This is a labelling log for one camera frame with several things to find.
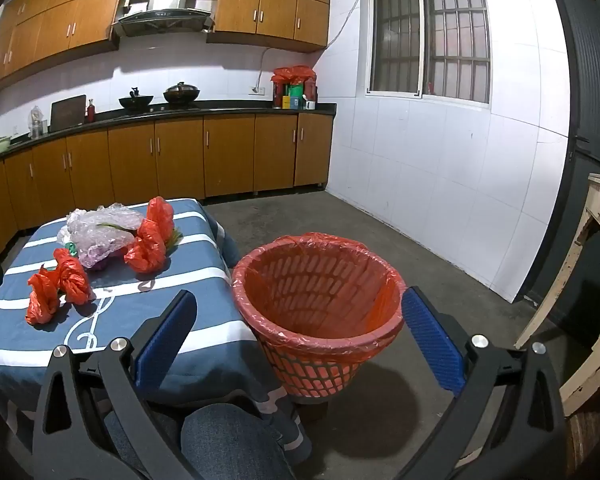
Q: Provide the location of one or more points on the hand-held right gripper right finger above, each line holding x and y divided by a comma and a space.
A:
432, 342

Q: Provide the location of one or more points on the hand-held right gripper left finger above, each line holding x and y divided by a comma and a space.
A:
165, 342

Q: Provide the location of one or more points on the red plastic wastebasket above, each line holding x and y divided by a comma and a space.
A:
310, 375

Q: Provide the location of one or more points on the blue white striped tablecloth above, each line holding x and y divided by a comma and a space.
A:
180, 270

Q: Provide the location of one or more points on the person's right leg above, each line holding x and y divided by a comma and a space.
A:
230, 445

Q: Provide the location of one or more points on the dark cutting board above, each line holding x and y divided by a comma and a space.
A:
67, 114

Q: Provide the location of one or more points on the wooden base cabinets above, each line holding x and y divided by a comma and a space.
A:
180, 155

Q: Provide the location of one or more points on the red bottle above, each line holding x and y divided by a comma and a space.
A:
90, 112

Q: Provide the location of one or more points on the black wok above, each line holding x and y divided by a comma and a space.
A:
135, 102

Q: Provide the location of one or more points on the black kitchen countertop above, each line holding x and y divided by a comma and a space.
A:
230, 108

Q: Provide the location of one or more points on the black pot with lid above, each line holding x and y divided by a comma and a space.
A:
181, 94

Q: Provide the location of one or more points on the dark red jar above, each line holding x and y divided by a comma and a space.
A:
312, 91
279, 96

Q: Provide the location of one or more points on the dark grey door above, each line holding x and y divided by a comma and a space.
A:
585, 110

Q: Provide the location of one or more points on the green box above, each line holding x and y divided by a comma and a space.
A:
295, 92

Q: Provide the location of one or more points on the large red plastic bag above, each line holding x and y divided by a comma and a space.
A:
292, 74

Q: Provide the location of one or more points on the barred window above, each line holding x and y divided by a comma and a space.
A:
430, 35

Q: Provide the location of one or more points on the steel range hood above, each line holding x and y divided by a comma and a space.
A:
167, 2

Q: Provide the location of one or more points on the white wall outlet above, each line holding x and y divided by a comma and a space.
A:
256, 91

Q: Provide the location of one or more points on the wooden wall cabinets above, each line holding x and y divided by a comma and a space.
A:
260, 5

